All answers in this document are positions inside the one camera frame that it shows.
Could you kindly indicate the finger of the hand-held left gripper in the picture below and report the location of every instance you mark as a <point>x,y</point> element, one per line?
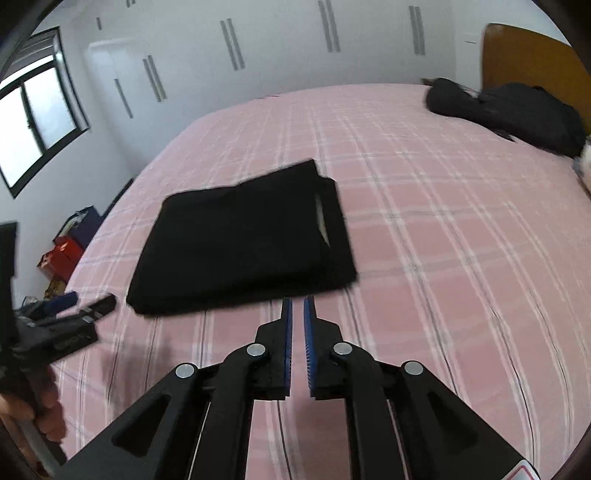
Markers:
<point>62,302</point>
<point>99,307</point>

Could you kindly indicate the dark blue box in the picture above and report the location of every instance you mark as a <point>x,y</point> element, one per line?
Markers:
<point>83,226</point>

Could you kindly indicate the person's left hand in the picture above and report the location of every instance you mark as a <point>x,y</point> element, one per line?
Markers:
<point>51,415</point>

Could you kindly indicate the pile of black clothes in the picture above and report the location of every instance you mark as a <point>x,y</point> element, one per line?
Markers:
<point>521,110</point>

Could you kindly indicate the red box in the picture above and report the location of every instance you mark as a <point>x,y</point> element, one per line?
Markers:
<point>62,258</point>

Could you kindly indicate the wooden headboard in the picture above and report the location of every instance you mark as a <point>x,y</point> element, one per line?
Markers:
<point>521,60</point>

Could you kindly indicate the black-framed window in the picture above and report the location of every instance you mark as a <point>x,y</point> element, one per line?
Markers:
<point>37,115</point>

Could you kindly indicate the black pants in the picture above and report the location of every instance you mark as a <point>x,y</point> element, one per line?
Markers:
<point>240,249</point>

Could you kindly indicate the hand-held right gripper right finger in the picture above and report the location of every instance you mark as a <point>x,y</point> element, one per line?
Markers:
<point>308,346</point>

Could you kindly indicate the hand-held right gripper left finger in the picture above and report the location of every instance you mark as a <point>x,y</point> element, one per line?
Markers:
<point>288,346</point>

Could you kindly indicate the white heart-print pillow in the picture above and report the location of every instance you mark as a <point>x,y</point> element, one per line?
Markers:
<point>585,161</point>

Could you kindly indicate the pink plaid bed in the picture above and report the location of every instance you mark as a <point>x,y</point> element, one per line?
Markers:
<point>438,277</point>

